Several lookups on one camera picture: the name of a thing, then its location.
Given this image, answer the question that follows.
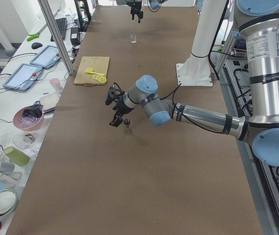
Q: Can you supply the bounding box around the near blue teach pendant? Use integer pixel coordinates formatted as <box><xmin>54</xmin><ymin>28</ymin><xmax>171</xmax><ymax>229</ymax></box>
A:
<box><xmin>3</xmin><ymin>63</ymin><xmax>43</xmax><ymax>92</ymax></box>

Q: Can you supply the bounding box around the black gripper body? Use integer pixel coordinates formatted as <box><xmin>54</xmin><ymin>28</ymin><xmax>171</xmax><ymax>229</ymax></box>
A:
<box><xmin>113</xmin><ymin>95</ymin><xmax>132</xmax><ymax>118</ymax></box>
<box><xmin>126</xmin><ymin>0</ymin><xmax>142</xmax><ymax>13</ymax></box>

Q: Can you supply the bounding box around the green handled tool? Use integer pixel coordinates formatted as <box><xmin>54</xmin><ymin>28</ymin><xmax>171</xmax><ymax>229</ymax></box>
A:
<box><xmin>26</xmin><ymin>24</ymin><xmax>47</xmax><ymax>42</ymax></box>

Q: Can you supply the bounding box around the green tumbler bottle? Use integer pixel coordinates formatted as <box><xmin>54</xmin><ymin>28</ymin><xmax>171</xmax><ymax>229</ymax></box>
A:
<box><xmin>3</xmin><ymin>146</ymin><xmax>30</xmax><ymax>167</ymax></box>

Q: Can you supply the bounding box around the yellow plastic spoon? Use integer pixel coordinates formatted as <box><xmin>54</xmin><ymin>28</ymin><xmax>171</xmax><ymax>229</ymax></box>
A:
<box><xmin>92</xmin><ymin>70</ymin><xmax>105</xmax><ymax>76</ymax></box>

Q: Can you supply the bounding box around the blue teach pendant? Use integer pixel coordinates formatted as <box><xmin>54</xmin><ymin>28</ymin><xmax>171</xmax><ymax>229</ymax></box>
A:
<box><xmin>30</xmin><ymin>45</ymin><xmax>61</xmax><ymax>69</ymax></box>
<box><xmin>3</xmin><ymin>63</ymin><xmax>43</xmax><ymax>92</ymax></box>

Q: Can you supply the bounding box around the pink plastic cup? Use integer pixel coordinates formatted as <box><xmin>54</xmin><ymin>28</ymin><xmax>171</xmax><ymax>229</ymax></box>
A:
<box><xmin>50</xmin><ymin>78</ymin><xmax>63</xmax><ymax>93</ymax></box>

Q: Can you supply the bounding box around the clear wine glass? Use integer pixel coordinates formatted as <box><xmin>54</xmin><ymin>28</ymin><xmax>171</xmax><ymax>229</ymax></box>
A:
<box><xmin>12</xmin><ymin>133</ymin><xmax>39</xmax><ymax>158</ymax></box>

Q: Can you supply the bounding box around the pink bowl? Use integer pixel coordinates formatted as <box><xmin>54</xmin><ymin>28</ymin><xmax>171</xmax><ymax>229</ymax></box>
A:
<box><xmin>13</xmin><ymin>106</ymin><xmax>44</xmax><ymax>132</ymax></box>

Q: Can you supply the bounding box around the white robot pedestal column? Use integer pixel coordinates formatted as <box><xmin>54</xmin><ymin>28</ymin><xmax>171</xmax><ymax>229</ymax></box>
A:
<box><xmin>177</xmin><ymin>0</ymin><xmax>228</xmax><ymax>87</ymax></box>

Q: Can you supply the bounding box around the small clear glass cup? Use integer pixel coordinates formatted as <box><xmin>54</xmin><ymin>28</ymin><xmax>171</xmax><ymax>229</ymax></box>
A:
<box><xmin>130</xmin><ymin>34</ymin><xmax>137</xmax><ymax>44</ymax></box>

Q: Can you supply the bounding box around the white lidded container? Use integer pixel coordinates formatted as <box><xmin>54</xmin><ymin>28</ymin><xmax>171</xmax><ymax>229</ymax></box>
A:
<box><xmin>39</xmin><ymin>93</ymin><xmax>60</xmax><ymax>114</ymax></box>

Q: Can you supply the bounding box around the white green bowl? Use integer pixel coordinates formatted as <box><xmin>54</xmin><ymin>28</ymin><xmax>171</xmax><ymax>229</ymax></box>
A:
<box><xmin>0</xmin><ymin>190</ymin><xmax>19</xmax><ymax>217</ymax></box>

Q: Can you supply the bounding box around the middle lemon slice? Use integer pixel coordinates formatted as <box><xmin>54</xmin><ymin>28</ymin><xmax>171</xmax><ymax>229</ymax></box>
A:
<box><xmin>93</xmin><ymin>74</ymin><xmax>102</xmax><ymax>80</ymax></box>

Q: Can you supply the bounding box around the black power adapter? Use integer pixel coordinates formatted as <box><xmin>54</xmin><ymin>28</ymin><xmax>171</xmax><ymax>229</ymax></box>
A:
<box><xmin>70</xmin><ymin>27</ymin><xmax>80</xmax><ymax>46</ymax></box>

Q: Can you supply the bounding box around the aluminium frame post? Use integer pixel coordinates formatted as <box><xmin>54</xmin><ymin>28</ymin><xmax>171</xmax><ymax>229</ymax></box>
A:
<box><xmin>38</xmin><ymin>0</ymin><xmax>74</xmax><ymax>75</ymax></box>

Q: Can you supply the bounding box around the black keyboard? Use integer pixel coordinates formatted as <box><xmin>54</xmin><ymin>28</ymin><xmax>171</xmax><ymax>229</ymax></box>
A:
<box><xmin>55</xmin><ymin>18</ymin><xmax>67</xmax><ymax>40</ymax></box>

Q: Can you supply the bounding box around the black computer mouse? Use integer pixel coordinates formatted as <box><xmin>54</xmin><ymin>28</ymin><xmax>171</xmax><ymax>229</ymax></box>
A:
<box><xmin>31</xmin><ymin>42</ymin><xmax>43</xmax><ymax>49</ymax></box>

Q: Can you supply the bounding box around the lemon slice near edge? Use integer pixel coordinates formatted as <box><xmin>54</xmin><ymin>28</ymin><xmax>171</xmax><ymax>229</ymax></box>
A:
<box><xmin>99</xmin><ymin>77</ymin><xmax>106</xmax><ymax>84</ymax></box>

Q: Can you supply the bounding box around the far blue teach pendant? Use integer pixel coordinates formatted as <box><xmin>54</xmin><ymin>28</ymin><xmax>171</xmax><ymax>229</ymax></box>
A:
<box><xmin>30</xmin><ymin>45</ymin><xmax>61</xmax><ymax>69</ymax></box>

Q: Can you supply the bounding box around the wooden cutting board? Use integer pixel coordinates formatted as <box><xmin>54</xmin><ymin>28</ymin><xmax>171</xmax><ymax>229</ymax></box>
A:
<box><xmin>74</xmin><ymin>56</ymin><xmax>110</xmax><ymax>86</ymax></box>

